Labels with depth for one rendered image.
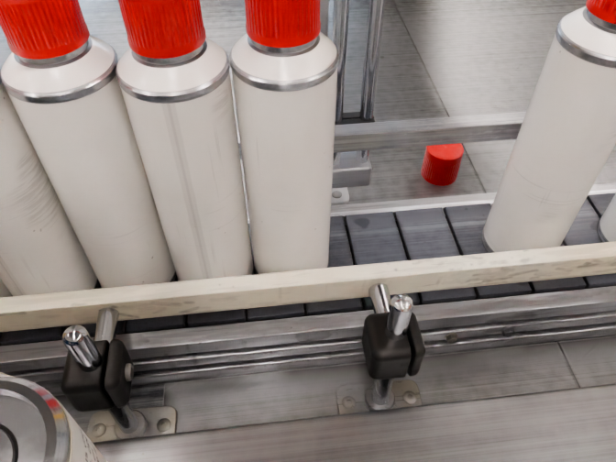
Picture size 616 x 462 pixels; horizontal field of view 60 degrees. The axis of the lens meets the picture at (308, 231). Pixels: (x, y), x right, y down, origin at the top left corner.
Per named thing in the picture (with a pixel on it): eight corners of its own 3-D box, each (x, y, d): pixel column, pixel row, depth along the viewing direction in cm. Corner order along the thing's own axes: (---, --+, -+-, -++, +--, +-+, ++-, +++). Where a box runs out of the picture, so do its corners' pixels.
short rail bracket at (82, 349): (105, 456, 33) (33, 362, 25) (117, 364, 38) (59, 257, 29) (158, 449, 34) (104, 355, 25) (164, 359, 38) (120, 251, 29)
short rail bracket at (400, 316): (360, 426, 35) (379, 327, 26) (353, 383, 37) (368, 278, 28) (409, 420, 35) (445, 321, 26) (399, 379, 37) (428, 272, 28)
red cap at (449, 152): (464, 176, 51) (472, 148, 48) (438, 191, 49) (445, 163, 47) (439, 157, 53) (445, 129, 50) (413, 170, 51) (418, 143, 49)
